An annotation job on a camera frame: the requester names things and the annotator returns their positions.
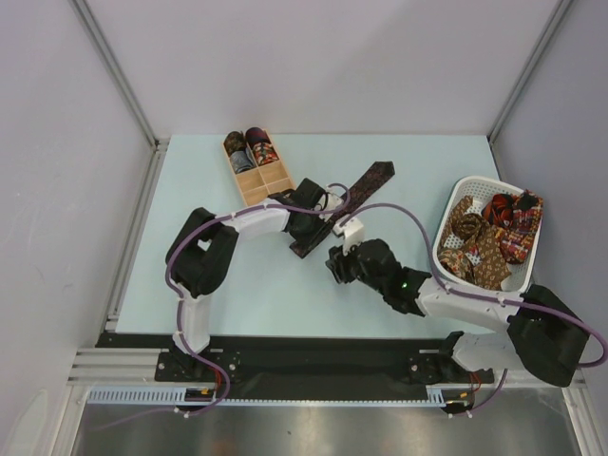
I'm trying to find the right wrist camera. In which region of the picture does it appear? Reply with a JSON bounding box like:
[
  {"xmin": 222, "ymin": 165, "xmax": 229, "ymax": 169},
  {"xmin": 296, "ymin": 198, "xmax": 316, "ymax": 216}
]
[{"xmin": 332, "ymin": 215, "xmax": 365, "ymax": 256}]

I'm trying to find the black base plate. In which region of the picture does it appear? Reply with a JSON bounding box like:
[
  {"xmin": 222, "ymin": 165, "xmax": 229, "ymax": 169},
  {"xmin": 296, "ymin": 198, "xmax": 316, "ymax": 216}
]
[{"xmin": 96, "ymin": 332, "xmax": 495, "ymax": 395}]

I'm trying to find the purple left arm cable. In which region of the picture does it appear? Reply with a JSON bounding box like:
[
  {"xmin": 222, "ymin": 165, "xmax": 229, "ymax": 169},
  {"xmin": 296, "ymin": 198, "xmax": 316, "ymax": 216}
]
[{"xmin": 163, "ymin": 181, "xmax": 352, "ymax": 431}]

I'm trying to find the aluminium frame rail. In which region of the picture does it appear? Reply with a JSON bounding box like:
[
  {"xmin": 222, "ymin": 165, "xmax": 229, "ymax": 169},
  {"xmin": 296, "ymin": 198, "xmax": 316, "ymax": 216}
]
[{"xmin": 70, "ymin": 0, "xmax": 167, "ymax": 153}]

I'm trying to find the red black rolled tie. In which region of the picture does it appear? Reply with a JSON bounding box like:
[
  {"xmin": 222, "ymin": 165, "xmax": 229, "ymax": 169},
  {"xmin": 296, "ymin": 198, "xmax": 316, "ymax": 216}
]
[{"xmin": 252, "ymin": 142, "xmax": 279, "ymax": 166}]

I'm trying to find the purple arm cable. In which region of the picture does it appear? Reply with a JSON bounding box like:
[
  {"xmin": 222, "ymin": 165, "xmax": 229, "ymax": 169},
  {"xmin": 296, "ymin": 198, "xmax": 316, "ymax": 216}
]
[
  {"xmin": 336, "ymin": 202, "xmax": 608, "ymax": 419},
  {"xmin": 163, "ymin": 181, "xmax": 352, "ymax": 431}
]

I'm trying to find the white teal plastic basket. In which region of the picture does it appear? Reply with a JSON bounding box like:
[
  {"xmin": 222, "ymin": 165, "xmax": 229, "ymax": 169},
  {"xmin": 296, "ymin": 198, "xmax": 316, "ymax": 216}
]
[{"xmin": 432, "ymin": 176, "xmax": 543, "ymax": 292}]

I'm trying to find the wooden compartment box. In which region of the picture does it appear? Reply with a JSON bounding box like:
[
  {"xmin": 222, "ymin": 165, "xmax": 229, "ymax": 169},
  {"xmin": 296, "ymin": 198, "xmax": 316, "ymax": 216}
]
[{"xmin": 221, "ymin": 129, "xmax": 295, "ymax": 206}]

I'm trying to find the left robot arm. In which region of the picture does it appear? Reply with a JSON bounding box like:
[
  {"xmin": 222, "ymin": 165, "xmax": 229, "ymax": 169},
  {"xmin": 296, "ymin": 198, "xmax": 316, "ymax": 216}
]
[{"xmin": 164, "ymin": 180, "xmax": 350, "ymax": 380}]

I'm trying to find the brown rolled tie in box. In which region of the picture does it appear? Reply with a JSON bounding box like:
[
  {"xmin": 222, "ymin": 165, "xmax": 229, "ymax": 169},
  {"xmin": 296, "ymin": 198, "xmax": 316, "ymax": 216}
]
[{"xmin": 223, "ymin": 131, "xmax": 247, "ymax": 156}]

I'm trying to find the dark paisley tie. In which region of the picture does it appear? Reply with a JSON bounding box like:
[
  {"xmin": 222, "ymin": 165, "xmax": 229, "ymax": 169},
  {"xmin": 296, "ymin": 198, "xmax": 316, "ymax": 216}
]
[{"xmin": 292, "ymin": 161, "xmax": 395, "ymax": 258}]

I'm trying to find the navy red rolled tie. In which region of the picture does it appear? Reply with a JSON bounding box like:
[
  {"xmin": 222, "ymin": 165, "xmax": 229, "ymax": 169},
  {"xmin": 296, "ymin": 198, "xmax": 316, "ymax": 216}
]
[{"xmin": 245, "ymin": 127, "xmax": 271, "ymax": 148}]

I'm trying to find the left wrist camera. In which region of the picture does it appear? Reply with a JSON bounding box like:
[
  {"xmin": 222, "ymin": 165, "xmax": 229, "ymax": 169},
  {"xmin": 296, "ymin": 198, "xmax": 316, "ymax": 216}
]
[{"xmin": 315, "ymin": 188, "xmax": 346, "ymax": 221}]

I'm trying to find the white cable duct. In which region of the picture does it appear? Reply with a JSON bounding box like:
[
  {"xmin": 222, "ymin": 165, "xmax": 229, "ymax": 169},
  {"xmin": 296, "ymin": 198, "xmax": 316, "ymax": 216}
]
[{"xmin": 86, "ymin": 384, "xmax": 470, "ymax": 408}]

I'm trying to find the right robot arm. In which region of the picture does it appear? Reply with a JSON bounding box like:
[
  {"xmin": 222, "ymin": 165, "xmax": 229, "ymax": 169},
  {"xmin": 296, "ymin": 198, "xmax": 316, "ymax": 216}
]
[{"xmin": 326, "ymin": 239, "xmax": 591, "ymax": 388}]

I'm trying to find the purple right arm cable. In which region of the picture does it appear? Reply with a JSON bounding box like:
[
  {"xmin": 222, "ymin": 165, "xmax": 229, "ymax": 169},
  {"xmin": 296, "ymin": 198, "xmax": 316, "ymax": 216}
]
[{"xmin": 336, "ymin": 202, "xmax": 608, "ymax": 419}]

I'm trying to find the brown patterned tie in basket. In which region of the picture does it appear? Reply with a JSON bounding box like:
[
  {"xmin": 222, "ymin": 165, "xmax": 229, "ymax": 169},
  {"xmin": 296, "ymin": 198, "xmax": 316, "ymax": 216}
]
[{"xmin": 437, "ymin": 196, "xmax": 511, "ymax": 291}]

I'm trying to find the grey blue rolled tie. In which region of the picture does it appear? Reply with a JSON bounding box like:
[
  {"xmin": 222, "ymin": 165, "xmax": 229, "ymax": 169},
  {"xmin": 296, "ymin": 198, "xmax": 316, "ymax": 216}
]
[{"xmin": 229, "ymin": 149, "xmax": 255, "ymax": 175}]

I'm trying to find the orange black tie in basket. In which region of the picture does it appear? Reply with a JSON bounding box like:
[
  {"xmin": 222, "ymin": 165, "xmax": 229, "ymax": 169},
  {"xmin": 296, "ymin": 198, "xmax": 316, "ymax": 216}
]
[{"xmin": 481, "ymin": 193, "xmax": 519, "ymax": 229}]

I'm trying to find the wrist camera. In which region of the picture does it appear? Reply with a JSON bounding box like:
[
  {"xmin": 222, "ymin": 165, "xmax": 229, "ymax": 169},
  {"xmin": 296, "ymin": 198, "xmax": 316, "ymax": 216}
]
[
  {"xmin": 315, "ymin": 188, "xmax": 346, "ymax": 221},
  {"xmin": 332, "ymin": 215, "xmax": 365, "ymax": 256}
]

